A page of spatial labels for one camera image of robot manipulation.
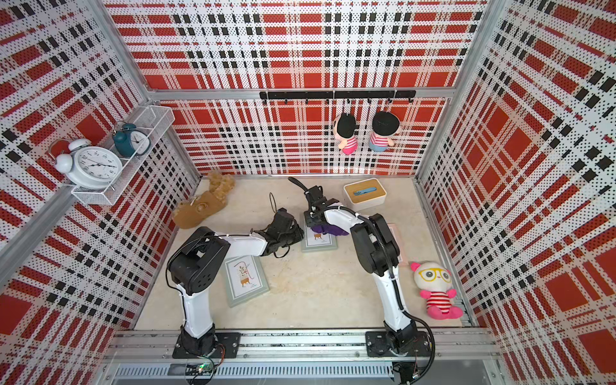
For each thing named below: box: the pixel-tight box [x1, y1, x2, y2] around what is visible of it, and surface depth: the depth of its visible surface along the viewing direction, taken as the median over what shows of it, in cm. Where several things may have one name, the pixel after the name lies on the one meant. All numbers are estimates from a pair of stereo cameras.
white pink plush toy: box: [410, 261, 464, 321], surface depth 82 cm
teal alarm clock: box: [112, 122, 151, 158], surface depth 73 cm
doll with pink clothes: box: [333, 112, 361, 155], surface depth 97 cm
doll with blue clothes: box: [368, 111, 402, 153], surface depth 100 cm
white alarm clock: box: [48, 138, 123, 191], surface depth 63 cm
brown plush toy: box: [172, 170, 236, 230], surface depth 106 cm
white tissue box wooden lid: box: [343, 178, 388, 211], surface depth 110 cm
